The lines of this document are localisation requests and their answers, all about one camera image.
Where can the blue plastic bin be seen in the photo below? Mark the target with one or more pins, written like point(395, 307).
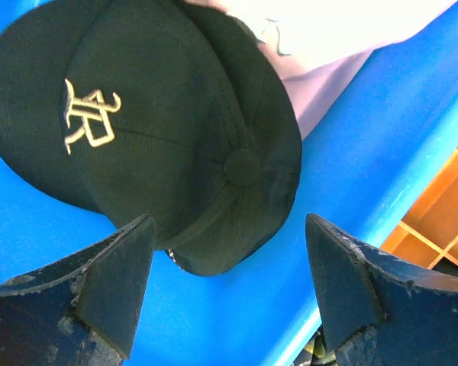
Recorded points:
point(359, 167)

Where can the pink cap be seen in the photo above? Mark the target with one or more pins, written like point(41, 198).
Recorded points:
point(318, 47)

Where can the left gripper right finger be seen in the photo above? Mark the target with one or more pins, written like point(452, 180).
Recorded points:
point(377, 309)

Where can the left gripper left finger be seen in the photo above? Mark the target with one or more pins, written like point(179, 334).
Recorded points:
point(83, 309)

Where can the rolled dark green belt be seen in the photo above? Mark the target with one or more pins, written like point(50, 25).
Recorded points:
point(315, 354)

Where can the wooden compartment tray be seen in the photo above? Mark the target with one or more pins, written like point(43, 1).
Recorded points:
point(428, 234)

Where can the black cap gold letter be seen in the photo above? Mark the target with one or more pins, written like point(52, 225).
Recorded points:
point(161, 108)

